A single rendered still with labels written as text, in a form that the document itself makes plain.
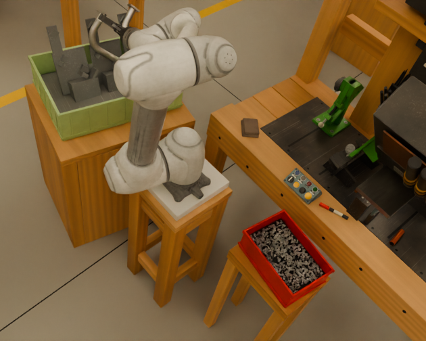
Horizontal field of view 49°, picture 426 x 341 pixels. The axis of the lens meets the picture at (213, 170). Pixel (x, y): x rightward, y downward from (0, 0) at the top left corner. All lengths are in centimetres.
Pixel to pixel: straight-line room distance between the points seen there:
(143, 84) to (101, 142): 103
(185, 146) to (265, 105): 74
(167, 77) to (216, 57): 14
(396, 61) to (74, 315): 199
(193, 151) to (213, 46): 60
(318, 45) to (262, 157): 68
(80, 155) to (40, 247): 83
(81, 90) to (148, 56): 111
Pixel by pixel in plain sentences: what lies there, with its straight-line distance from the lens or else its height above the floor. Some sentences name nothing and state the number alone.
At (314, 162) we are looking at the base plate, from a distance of 216.
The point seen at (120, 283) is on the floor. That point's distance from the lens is 267.
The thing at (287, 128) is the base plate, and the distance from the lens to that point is 225.
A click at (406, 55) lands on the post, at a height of 134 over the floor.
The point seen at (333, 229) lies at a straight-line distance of 198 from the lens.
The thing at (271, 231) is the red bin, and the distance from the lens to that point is 189.
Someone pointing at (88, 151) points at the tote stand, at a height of 79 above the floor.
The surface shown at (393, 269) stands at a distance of 199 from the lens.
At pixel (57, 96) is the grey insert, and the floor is 85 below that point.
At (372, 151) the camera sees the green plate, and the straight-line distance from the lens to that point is 197.
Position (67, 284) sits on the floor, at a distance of 269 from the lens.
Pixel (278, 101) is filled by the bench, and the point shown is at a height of 88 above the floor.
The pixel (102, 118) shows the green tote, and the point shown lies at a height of 87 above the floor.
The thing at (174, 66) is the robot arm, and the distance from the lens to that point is 119.
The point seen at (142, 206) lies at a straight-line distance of 208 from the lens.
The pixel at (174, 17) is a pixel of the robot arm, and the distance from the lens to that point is 179.
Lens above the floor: 244
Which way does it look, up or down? 51 degrees down
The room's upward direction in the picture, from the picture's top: 15 degrees clockwise
